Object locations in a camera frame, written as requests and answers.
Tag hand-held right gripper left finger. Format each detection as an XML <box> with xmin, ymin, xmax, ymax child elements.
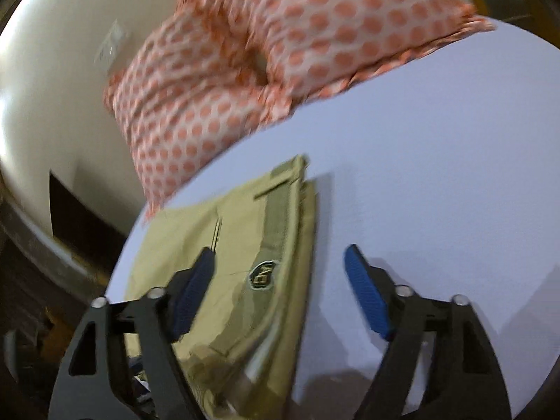
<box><xmin>48</xmin><ymin>247</ymin><xmax>217</xmax><ymax>420</ymax></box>

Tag orange dotted pillow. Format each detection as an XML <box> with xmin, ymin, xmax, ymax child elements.
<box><xmin>177</xmin><ymin>0</ymin><xmax>497</xmax><ymax>101</ymax></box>
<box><xmin>103</xmin><ymin>11</ymin><xmax>295</xmax><ymax>211</ymax></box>

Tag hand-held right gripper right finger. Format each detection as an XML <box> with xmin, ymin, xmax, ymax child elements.
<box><xmin>343</xmin><ymin>244</ymin><xmax>513</xmax><ymax>420</ymax></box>

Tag white wall switch plate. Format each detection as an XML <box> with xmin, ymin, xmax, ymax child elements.
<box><xmin>94</xmin><ymin>20</ymin><xmax>128</xmax><ymax>75</ymax></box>

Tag khaki pants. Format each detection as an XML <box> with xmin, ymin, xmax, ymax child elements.
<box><xmin>124</xmin><ymin>154</ymin><xmax>319</xmax><ymax>420</ymax></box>

